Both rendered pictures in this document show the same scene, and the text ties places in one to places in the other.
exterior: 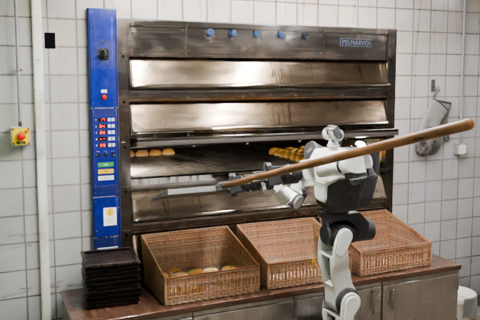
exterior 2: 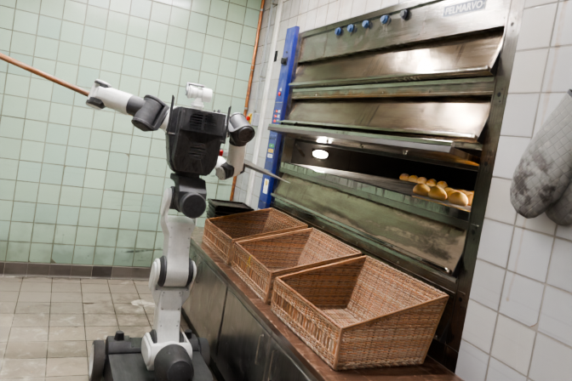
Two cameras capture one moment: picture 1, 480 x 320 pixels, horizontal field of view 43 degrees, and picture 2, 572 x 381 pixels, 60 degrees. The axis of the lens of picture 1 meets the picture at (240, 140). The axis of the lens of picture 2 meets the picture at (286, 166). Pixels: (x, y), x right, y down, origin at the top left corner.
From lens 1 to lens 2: 450 cm
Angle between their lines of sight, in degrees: 88
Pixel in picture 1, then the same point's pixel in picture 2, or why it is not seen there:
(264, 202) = (334, 213)
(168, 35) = (318, 40)
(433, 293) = not seen: outside the picture
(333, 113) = (414, 116)
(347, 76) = (438, 60)
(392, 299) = (273, 367)
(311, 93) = (397, 89)
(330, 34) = (433, 4)
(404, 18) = not seen: outside the picture
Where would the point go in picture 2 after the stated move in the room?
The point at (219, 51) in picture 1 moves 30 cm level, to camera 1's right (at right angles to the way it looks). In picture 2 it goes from (341, 48) to (348, 38)
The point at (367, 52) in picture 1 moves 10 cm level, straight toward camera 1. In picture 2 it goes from (478, 19) to (453, 16)
